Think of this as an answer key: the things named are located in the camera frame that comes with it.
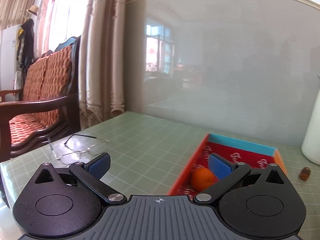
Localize tangerine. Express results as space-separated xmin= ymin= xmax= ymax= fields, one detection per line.
xmin=190 ymin=167 xmax=218 ymax=192

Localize colourful cardboard box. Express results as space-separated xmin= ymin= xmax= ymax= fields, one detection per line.
xmin=168 ymin=133 xmax=287 ymax=198

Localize small brown chestnut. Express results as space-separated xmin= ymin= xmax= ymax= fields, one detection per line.
xmin=299 ymin=167 xmax=311 ymax=181

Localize white thermos jug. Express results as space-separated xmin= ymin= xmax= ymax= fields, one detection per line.
xmin=301 ymin=73 xmax=320 ymax=166

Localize wooden bench orange cushion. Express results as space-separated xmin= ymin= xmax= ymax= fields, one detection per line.
xmin=1 ymin=37 xmax=81 ymax=162

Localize white refrigerator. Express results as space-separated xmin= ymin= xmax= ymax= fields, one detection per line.
xmin=1 ymin=24 xmax=20 ymax=90

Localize beige lace curtain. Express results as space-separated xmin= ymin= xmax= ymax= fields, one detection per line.
xmin=78 ymin=0 xmax=126 ymax=129

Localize dark hanging jacket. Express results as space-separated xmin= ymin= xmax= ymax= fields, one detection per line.
xmin=16 ymin=18 xmax=34 ymax=74

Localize straw hat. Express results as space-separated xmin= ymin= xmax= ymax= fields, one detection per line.
xmin=26 ymin=5 xmax=39 ymax=16

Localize wire-rimmed eyeglasses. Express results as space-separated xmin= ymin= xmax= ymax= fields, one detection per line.
xmin=47 ymin=134 xmax=109 ymax=165

